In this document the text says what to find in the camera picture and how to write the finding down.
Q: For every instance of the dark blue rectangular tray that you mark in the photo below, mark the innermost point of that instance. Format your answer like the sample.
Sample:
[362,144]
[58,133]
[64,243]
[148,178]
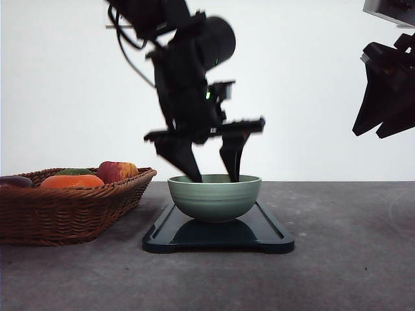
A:
[257,231]

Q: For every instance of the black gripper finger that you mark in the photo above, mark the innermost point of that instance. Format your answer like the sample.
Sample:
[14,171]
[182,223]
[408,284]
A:
[396,124]
[232,152]
[176,148]
[389,92]

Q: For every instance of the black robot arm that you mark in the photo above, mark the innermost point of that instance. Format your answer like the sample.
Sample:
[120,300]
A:
[155,20]

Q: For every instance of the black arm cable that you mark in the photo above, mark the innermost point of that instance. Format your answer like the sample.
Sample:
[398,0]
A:
[121,40]

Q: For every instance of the light green bowl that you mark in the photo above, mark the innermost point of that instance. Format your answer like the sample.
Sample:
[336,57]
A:
[215,199]

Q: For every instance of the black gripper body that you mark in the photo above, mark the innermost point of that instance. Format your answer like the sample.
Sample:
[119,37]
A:
[400,59]
[191,106]

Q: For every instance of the white wall power socket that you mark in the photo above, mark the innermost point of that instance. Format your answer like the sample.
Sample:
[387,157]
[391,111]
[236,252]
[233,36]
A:
[121,27]

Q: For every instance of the red yellow apple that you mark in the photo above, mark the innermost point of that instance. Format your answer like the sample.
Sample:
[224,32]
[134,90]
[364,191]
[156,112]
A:
[112,171]

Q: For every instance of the grey camera box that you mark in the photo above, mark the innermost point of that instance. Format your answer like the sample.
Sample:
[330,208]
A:
[401,10]

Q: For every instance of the dark green avocado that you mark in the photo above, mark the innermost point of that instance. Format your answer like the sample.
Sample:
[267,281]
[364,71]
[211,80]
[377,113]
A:
[75,171]

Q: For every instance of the brown wicker basket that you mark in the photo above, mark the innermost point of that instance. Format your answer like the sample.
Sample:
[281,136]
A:
[69,206]

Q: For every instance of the orange tangerine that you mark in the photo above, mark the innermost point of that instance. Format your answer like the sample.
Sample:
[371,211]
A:
[71,181]

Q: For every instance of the dark purple eggplant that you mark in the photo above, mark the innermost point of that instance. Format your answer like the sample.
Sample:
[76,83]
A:
[15,180]

